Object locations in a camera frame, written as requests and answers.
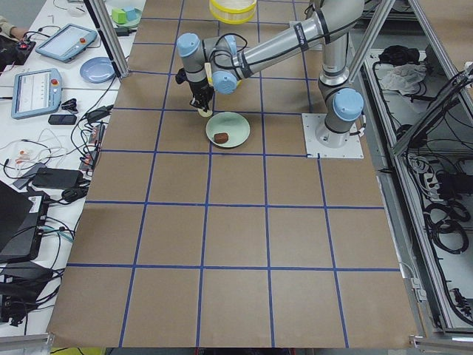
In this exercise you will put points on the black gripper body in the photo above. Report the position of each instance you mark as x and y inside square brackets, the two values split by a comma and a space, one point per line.
[196, 88]

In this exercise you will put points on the white steamed bun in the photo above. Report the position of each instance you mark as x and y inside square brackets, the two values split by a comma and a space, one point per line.
[205, 113]

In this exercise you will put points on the brown steamed bun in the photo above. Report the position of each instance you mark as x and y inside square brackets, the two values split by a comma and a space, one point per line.
[221, 137]

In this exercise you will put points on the yellow steamer layer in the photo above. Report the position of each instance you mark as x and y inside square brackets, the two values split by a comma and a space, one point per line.
[232, 11]

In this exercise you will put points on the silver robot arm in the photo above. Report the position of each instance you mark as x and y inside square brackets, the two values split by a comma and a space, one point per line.
[212, 65]

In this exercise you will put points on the light green plate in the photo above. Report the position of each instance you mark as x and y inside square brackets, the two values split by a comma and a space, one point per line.
[233, 123]

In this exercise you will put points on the blue plate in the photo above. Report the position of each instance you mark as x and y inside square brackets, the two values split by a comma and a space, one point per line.
[97, 70]

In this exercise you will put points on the green plate with blocks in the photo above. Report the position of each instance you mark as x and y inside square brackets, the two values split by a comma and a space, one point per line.
[128, 17]

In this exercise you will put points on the upper teach pendant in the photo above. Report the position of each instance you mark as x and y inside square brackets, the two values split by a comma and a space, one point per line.
[67, 43]

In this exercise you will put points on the teach pendant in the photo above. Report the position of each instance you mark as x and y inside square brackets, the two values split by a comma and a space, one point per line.
[67, 43]
[36, 93]

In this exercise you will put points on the black power adapter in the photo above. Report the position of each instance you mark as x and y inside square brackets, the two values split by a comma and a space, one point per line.
[50, 178]

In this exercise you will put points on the lower teach pendant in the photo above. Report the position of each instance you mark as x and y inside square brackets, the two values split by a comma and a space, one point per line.
[36, 93]

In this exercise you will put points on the black laptop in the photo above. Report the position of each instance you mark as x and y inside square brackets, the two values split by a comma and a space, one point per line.
[22, 216]

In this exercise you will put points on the aluminium frame post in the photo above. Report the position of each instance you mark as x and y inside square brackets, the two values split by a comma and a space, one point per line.
[103, 24]

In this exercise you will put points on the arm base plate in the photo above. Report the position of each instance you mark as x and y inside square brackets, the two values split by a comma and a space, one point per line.
[320, 142]

